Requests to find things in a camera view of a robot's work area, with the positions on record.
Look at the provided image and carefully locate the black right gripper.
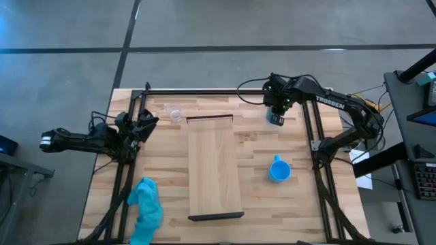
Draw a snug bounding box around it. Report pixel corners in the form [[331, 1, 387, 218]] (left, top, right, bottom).
[[262, 73, 294, 127]]

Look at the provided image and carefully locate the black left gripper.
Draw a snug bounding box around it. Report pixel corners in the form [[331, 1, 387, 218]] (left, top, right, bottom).
[[114, 108, 160, 152]]

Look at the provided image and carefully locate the small clear glass cup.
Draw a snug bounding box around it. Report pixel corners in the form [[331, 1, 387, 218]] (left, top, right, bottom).
[[163, 103, 185, 124]]

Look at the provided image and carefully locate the blue plastic mug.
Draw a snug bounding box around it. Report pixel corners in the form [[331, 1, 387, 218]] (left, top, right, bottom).
[[267, 154, 292, 184]]

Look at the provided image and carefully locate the teal cloth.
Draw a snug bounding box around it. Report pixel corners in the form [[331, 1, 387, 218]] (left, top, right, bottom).
[[127, 176, 164, 245]]

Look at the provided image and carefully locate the white paper sheet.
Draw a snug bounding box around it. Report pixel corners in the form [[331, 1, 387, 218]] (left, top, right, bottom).
[[348, 148, 374, 191]]

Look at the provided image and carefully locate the black desk beam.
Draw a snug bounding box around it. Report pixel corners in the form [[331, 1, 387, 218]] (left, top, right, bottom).
[[352, 141, 409, 179]]

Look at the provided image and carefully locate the grey desk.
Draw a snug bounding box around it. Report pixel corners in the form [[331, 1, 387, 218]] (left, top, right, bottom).
[[384, 69, 436, 245]]

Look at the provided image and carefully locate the black device with blue light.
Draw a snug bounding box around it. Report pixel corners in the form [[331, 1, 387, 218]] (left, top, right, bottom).
[[0, 135, 20, 157]]

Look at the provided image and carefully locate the grey side table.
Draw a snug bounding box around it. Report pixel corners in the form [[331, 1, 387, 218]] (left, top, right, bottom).
[[0, 152, 55, 245]]

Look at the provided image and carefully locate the blue tablet screen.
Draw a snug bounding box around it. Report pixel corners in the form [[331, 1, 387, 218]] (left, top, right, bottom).
[[406, 108, 436, 127]]

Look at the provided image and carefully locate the small black triangular stand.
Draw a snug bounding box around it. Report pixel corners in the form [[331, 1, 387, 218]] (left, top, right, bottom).
[[413, 144, 436, 159]]

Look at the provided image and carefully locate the black slanted pole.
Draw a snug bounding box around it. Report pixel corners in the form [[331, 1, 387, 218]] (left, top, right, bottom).
[[397, 48, 436, 84]]

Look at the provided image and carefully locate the small teal box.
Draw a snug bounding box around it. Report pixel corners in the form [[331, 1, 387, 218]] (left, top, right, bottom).
[[416, 70, 436, 86]]

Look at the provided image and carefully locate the black keyboard with coloured keys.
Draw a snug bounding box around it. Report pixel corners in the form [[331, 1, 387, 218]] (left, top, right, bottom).
[[413, 162, 436, 201]]

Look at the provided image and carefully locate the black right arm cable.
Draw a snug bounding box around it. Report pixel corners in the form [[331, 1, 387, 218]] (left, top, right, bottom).
[[236, 72, 324, 105]]

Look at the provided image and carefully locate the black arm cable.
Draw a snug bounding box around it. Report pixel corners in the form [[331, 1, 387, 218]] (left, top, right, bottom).
[[89, 110, 119, 132], [236, 72, 324, 105]]

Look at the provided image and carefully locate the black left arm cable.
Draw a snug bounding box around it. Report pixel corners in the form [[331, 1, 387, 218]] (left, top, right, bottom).
[[89, 110, 119, 132]]

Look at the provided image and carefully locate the black aluminium table frame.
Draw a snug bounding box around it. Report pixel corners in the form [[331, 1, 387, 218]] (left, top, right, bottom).
[[80, 81, 371, 245]]

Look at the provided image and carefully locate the yellow cable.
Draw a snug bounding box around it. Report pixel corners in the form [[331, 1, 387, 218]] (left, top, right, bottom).
[[350, 93, 383, 113]]

